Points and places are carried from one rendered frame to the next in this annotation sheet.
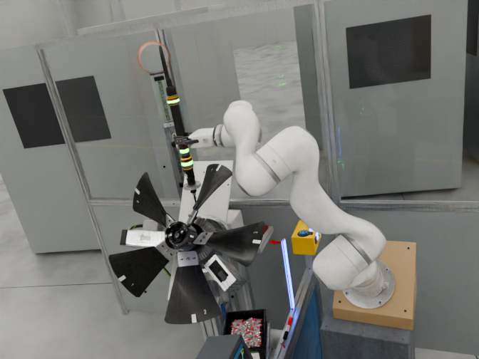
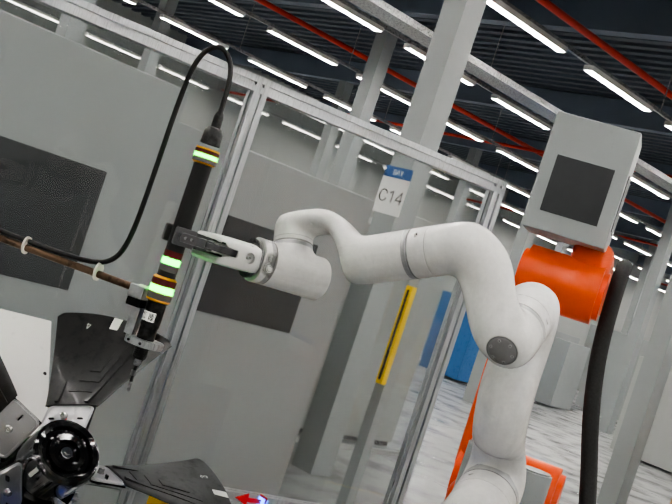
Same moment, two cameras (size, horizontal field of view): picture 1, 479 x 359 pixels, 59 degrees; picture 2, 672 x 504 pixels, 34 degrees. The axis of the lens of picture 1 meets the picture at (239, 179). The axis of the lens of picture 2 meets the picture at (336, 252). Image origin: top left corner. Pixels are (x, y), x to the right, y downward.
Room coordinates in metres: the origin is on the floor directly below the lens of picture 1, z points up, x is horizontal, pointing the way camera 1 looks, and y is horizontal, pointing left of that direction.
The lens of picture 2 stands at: (0.32, 1.70, 1.67)
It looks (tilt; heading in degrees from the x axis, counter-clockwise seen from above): 0 degrees down; 302
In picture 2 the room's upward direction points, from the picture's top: 18 degrees clockwise
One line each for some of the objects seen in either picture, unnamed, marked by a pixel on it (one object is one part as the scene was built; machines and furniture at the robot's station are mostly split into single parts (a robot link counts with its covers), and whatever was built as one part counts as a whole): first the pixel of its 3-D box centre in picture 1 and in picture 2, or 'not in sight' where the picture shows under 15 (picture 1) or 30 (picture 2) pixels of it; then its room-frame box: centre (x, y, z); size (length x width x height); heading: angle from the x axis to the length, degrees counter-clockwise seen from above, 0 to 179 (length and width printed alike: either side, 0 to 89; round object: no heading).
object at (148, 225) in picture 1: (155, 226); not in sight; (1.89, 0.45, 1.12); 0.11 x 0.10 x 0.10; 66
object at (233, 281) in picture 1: (225, 273); not in sight; (1.59, 0.13, 0.98); 0.20 x 0.16 x 0.20; 156
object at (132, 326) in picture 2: (189, 174); (146, 317); (1.59, 0.19, 1.47); 0.09 x 0.07 x 0.10; 11
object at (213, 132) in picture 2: (181, 138); (179, 235); (1.58, 0.19, 1.62); 0.04 x 0.04 x 0.46
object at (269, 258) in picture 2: (222, 136); (258, 260); (1.51, 0.04, 1.62); 0.09 x 0.03 x 0.08; 156
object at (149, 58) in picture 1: (153, 58); not in sight; (2.29, 0.32, 1.88); 0.17 x 0.15 x 0.16; 66
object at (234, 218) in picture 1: (225, 224); not in sight; (2.19, 0.13, 0.91); 0.17 x 0.16 x 0.11; 156
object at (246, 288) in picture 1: (249, 298); not in sight; (2.13, 0.07, 0.41); 0.04 x 0.04 x 0.83; 66
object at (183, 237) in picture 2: (180, 141); (193, 240); (1.54, 0.19, 1.62); 0.07 x 0.03 x 0.03; 66
